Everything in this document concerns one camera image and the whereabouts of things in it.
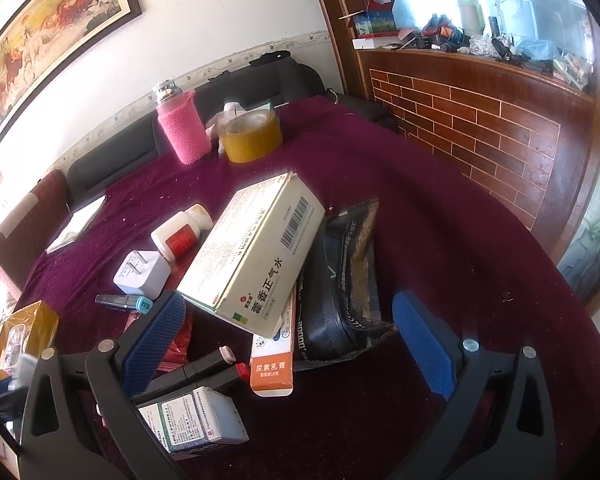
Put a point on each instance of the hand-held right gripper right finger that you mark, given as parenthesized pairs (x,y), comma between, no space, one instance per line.
(425,345)

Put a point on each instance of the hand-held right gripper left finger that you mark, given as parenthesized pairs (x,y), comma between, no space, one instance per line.
(152,340)

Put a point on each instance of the white charger plug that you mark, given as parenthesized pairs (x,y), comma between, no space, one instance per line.
(142,275)

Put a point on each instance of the small white blue medicine box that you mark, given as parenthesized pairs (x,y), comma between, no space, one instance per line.
(180,425)

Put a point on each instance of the white pill bottle red label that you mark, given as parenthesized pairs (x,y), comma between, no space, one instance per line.
(180,235)

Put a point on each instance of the yellow cardboard tray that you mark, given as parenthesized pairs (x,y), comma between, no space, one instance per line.
(42,317)

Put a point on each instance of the orange white ointment box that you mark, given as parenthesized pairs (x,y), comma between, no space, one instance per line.
(272,370)

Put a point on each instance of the large cream medicine box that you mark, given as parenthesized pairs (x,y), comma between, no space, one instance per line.
(250,260)

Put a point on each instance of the red snack packet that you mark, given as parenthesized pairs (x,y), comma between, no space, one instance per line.
(177,340)

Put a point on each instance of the dark tube with teal cap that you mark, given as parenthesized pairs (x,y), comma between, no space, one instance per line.
(122,303)

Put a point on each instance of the purple tablecloth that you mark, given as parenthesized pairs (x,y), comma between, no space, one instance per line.
(430,210)

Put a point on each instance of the folded white paper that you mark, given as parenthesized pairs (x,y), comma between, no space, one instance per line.
(77,225)

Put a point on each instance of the brown upholstered chair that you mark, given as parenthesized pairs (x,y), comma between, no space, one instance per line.
(30,220)

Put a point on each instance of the black sofa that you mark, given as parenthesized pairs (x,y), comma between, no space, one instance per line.
(110,170)

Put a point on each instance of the pink sleeved metal bottle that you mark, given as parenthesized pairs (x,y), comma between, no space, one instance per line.
(182,130)

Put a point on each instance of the yellow tape roll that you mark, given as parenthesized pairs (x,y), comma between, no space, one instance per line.
(250,145)

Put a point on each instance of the wooden brick-pattern partition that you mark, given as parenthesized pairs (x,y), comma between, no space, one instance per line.
(480,125)

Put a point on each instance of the white crumpled tissue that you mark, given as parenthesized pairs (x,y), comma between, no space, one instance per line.
(225,116)

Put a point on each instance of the pile of dark assorted clutter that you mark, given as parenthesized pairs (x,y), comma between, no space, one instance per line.
(485,45)

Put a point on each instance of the framed horse painting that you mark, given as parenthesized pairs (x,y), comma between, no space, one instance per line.
(45,35)

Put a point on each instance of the blue printed carton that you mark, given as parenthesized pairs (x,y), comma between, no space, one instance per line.
(375,22)

